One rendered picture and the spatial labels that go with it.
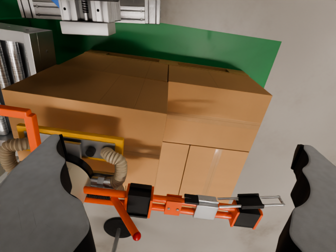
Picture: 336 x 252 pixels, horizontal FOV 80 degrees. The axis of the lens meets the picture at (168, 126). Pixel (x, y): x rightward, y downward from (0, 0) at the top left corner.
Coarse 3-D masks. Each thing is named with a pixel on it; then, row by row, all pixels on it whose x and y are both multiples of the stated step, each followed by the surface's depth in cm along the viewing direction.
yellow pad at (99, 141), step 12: (24, 132) 64; (48, 132) 65; (60, 132) 65; (72, 132) 65; (84, 132) 66; (84, 144) 67; (96, 144) 66; (108, 144) 66; (120, 144) 67; (84, 156) 70; (96, 156) 69
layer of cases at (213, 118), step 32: (64, 64) 110; (96, 64) 119; (128, 64) 129; (160, 64) 142; (192, 96) 115; (224, 96) 114; (256, 96) 114; (192, 128) 125; (224, 128) 124; (256, 128) 124; (160, 160) 137; (192, 160) 137; (224, 160) 137; (160, 192) 152; (192, 192) 152; (224, 192) 152
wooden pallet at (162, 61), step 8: (112, 56) 143; (120, 56) 155; (128, 56) 155; (136, 56) 155; (168, 64) 145; (176, 64) 148; (184, 64) 157; (192, 64) 157; (224, 72) 148; (232, 72) 150; (240, 72) 154
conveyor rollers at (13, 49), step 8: (0, 48) 105; (8, 48) 103; (16, 48) 104; (0, 56) 106; (16, 56) 105; (0, 64) 107; (16, 64) 107; (0, 72) 109; (16, 72) 109; (0, 80) 111; (8, 80) 113; (16, 80) 111; (0, 120) 124; (0, 128) 126
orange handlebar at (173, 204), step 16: (0, 112) 48; (16, 112) 48; (32, 128) 50; (32, 144) 53; (96, 192) 61; (112, 192) 62; (160, 208) 65; (176, 208) 64; (192, 208) 66; (224, 208) 64
